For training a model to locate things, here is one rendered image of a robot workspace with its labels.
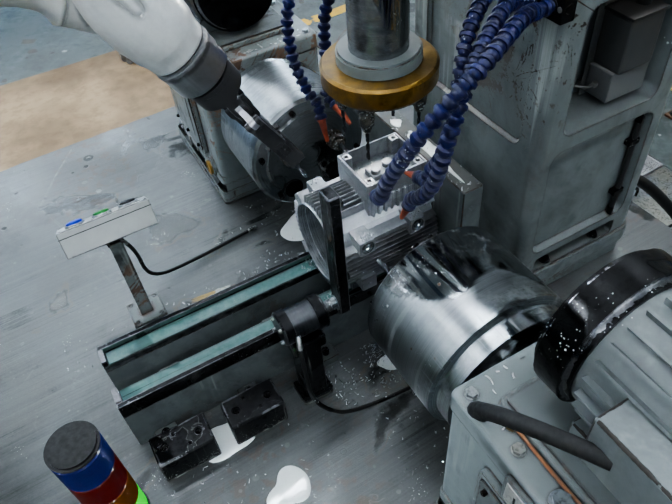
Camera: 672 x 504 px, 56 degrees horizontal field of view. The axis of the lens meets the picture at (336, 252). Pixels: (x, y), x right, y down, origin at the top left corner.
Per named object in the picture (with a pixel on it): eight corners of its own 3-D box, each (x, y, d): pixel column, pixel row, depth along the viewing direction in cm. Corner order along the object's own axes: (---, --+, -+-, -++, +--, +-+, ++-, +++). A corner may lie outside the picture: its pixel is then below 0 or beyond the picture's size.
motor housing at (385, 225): (384, 209, 133) (382, 135, 119) (437, 266, 121) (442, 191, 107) (299, 247, 127) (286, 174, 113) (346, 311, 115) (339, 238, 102)
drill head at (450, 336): (458, 273, 120) (468, 170, 102) (626, 447, 95) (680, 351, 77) (344, 331, 113) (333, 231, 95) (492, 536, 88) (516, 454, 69)
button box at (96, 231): (155, 219, 124) (143, 193, 122) (159, 222, 117) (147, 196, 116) (67, 254, 119) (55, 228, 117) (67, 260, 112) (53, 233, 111)
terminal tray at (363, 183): (394, 162, 119) (394, 130, 114) (427, 193, 113) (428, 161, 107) (338, 186, 116) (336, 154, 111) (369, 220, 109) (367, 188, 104)
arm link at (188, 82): (189, 10, 87) (217, 39, 92) (143, 58, 88) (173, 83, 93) (212, 38, 82) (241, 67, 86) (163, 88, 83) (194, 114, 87)
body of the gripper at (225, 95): (235, 69, 86) (274, 107, 93) (212, 42, 92) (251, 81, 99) (196, 108, 87) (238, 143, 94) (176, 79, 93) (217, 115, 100)
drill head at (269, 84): (299, 108, 162) (286, 14, 143) (375, 187, 139) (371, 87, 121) (207, 143, 154) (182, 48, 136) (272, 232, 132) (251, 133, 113)
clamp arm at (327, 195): (345, 297, 108) (334, 182, 90) (354, 309, 106) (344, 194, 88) (327, 306, 107) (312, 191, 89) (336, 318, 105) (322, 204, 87)
